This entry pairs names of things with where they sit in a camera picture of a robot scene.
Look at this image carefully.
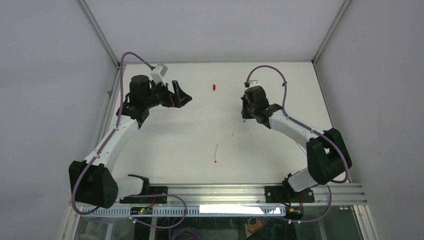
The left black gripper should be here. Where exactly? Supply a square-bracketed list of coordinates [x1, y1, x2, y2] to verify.
[144, 79, 192, 109]

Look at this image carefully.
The white pen red end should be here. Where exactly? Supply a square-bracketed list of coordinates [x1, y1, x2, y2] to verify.
[214, 144, 219, 163]

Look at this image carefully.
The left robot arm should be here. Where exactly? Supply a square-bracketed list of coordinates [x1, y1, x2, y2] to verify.
[68, 75, 193, 215]

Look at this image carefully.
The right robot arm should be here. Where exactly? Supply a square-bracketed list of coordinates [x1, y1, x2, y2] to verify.
[241, 84, 352, 203]

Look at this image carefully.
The orange object below table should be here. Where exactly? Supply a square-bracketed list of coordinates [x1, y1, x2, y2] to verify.
[245, 217, 268, 235]

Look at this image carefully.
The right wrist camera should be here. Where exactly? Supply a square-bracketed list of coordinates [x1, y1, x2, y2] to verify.
[244, 79, 260, 89]

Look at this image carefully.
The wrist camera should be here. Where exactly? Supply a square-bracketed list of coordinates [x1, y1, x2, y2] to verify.
[244, 79, 260, 89]
[150, 64, 168, 86]

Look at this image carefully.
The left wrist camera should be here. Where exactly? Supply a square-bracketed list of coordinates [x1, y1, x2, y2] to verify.
[150, 64, 168, 86]

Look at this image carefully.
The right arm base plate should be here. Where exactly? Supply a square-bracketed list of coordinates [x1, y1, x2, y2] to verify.
[264, 185, 315, 205]

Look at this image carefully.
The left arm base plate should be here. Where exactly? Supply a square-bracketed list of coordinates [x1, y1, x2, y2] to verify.
[119, 185, 168, 205]

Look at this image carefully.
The aluminium frame rail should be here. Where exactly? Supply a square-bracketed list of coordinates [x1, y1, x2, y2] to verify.
[69, 183, 368, 207]

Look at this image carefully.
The white slotted cable duct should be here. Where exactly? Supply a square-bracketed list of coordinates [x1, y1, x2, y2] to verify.
[88, 204, 286, 218]

